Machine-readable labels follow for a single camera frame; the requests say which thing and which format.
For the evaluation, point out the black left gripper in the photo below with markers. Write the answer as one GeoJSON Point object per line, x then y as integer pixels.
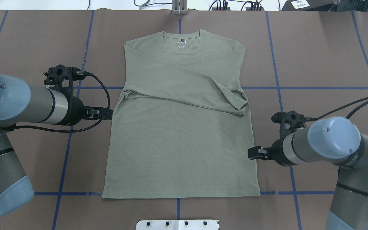
{"type": "Point", "coordinates": [76, 110]}

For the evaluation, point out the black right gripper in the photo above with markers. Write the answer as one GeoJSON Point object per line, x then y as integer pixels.
{"type": "Point", "coordinates": [277, 153]}

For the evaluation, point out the olive green long-sleeve shirt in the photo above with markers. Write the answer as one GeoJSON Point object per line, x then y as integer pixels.
{"type": "Point", "coordinates": [182, 125]}

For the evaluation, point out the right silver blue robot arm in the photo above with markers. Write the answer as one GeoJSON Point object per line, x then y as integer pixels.
{"type": "Point", "coordinates": [335, 140]}

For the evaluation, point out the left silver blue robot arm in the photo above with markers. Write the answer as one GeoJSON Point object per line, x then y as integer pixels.
{"type": "Point", "coordinates": [52, 108]}

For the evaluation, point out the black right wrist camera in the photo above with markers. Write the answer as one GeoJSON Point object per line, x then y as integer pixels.
{"type": "Point", "coordinates": [289, 120]}

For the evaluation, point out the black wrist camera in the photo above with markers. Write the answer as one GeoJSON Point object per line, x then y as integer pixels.
{"type": "Point", "coordinates": [56, 76]}
{"type": "Point", "coordinates": [289, 120]}

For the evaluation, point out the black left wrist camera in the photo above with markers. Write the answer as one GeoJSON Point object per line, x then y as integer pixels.
{"type": "Point", "coordinates": [56, 76]}

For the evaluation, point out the white pedestal column with base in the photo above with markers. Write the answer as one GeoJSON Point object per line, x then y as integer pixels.
{"type": "Point", "coordinates": [185, 224]}

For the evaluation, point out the aluminium frame post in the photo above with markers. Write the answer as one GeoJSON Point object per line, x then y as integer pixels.
{"type": "Point", "coordinates": [179, 7]}

